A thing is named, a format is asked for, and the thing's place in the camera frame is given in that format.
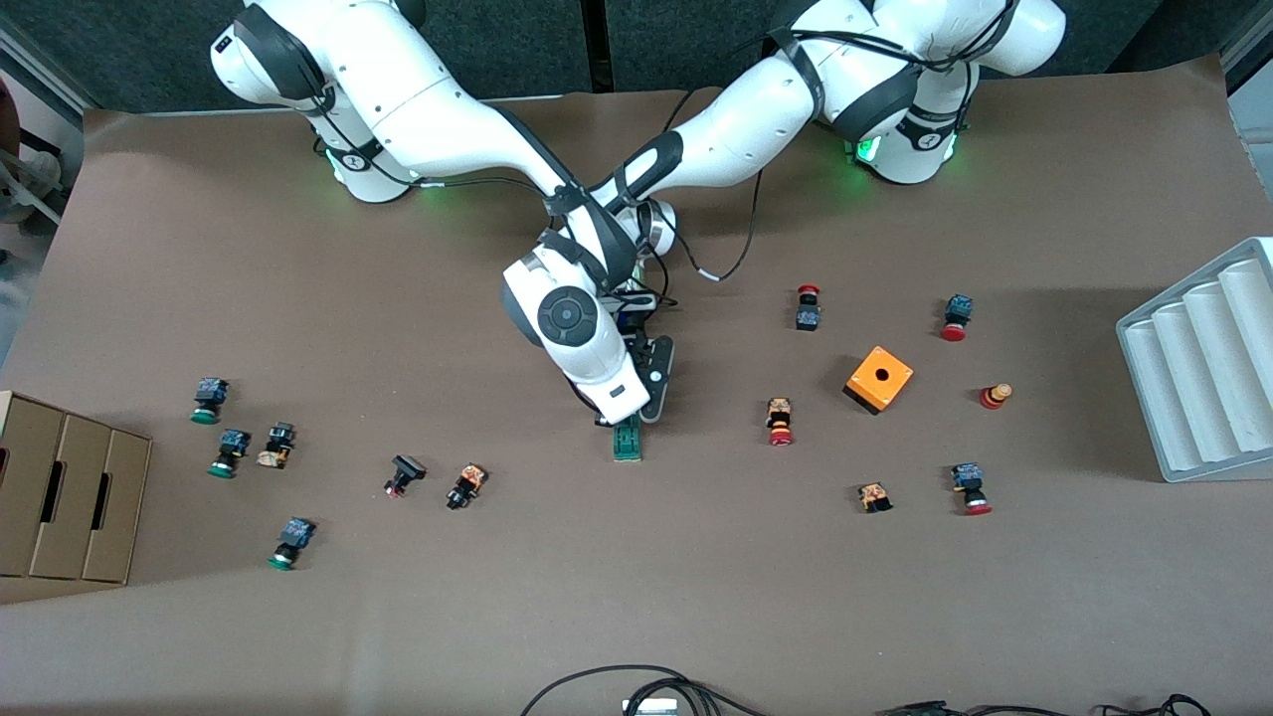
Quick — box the green pushbutton with blue block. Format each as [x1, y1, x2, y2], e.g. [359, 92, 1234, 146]
[267, 517, 317, 572]
[191, 378, 230, 426]
[207, 430, 252, 479]

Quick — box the brown cardboard box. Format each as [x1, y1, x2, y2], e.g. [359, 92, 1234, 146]
[0, 390, 153, 586]

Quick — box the grey ridged plastic tray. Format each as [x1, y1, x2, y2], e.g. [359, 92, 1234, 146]
[1116, 237, 1273, 484]

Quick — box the black switch with orange block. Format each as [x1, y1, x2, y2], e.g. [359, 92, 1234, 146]
[256, 422, 297, 470]
[445, 462, 489, 512]

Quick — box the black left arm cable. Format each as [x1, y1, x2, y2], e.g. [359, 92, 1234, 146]
[656, 89, 763, 283]

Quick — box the black pushbutton with red ring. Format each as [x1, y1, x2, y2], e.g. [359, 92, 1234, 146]
[383, 454, 428, 499]

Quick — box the orange button enclosure box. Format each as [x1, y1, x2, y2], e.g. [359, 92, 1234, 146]
[843, 345, 915, 417]

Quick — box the black looped cable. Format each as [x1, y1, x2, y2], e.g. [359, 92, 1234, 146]
[520, 664, 772, 716]

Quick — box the black cable with plug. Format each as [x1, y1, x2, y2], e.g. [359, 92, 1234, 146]
[875, 700, 1095, 716]

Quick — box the black coiled cable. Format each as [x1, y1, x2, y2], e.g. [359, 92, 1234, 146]
[1094, 693, 1216, 716]

